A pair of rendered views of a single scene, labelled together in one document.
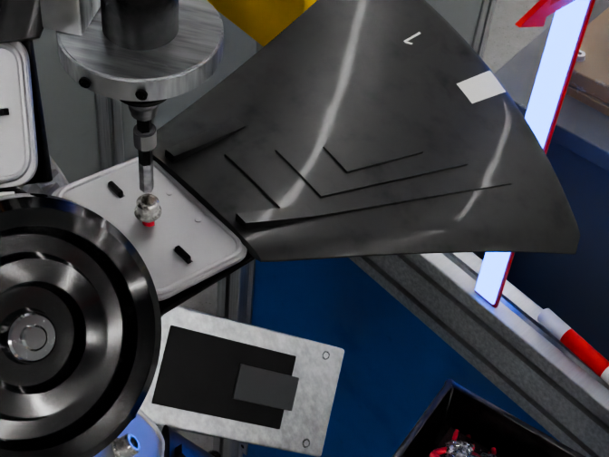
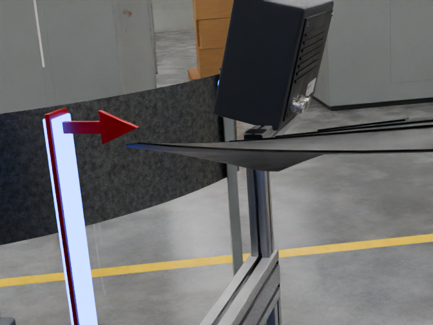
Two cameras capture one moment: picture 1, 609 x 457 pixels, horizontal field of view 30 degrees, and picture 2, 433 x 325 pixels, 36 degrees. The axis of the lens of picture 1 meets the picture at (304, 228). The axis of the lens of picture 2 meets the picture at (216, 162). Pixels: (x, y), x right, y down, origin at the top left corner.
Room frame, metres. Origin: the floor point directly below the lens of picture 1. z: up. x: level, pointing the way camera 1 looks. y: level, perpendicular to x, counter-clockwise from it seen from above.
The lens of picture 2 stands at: (0.72, 0.31, 1.27)
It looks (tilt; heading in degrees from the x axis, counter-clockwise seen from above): 15 degrees down; 247
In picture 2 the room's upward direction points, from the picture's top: 4 degrees counter-clockwise
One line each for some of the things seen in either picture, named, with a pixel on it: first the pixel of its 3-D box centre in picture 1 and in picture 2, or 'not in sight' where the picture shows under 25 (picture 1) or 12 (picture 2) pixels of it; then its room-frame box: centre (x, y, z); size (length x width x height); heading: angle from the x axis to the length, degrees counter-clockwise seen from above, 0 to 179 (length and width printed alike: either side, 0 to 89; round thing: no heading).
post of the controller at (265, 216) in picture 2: not in sight; (259, 193); (0.28, -0.55, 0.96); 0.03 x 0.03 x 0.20; 46
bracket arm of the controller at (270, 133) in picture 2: not in sight; (273, 126); (0.21, -0.63, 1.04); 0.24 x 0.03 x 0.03; 46
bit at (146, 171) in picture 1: (145, 149); not in sight; (0.38, 0.08, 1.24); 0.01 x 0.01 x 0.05
